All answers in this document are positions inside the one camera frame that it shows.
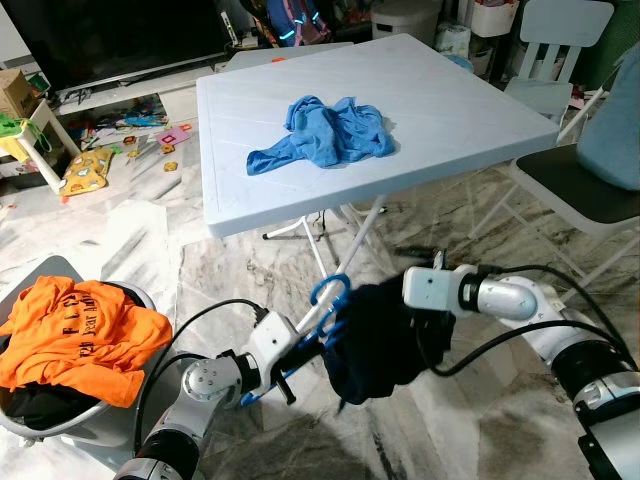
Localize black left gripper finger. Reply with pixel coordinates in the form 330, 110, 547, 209
300, 318, 348, 353

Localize blue plastic hanger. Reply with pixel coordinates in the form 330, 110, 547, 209
238, 272, 353, 409

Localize navy garment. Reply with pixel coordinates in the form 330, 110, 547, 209
322, 278, 456, 406

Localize orange shirt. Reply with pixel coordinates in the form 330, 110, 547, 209
0, 275, 173, 406

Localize blue garment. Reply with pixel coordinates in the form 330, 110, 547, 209
246, 95, 398, 177

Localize grey laundry basket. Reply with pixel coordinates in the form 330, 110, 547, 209
0, 255, 161, 446

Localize pink toy tile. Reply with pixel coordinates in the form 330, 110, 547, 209
155, 122, 196, 146

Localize pale blue folding table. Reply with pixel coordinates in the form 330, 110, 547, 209
195, 33, 561, 301

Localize yellow toy cushion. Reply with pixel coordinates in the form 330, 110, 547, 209
62, 148, 113, 196

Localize pale blue kid table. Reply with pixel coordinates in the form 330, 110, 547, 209
222, 42, 356, 71

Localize white folding chair grey seat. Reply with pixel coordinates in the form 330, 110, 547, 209
470, 85, 640, 291

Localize white television stand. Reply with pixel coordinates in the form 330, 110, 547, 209
45, 70, 236, 116

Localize dark backpack blue stripes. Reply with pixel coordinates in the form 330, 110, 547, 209
262, 0, 333, 48

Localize white round bin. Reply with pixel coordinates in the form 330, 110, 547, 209
370, 0, 443, 46

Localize small white side table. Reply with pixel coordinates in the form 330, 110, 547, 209
0, 100, 86, 196

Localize light blue cushion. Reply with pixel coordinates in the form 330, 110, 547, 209
577, 45, 640, 191

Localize white storage bin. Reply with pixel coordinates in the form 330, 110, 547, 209
470, 0, 521, 39

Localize black television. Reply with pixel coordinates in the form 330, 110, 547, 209
0, 0, 236, 96

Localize cardboard box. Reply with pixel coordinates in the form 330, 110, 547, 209
0, 68, 41, 119

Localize pale blue kid chair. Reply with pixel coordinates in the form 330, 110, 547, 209
500, 0, 616, 126

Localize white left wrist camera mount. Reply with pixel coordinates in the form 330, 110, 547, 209
245, 310, 301, 386

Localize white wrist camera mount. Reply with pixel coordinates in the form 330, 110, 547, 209
402, 265, 463, 313
245, 310, 301, 386

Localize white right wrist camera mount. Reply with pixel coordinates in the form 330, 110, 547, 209
402, 265, 463, 313

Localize short black left arm cable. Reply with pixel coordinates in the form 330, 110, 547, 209
145, 348, 236, 421

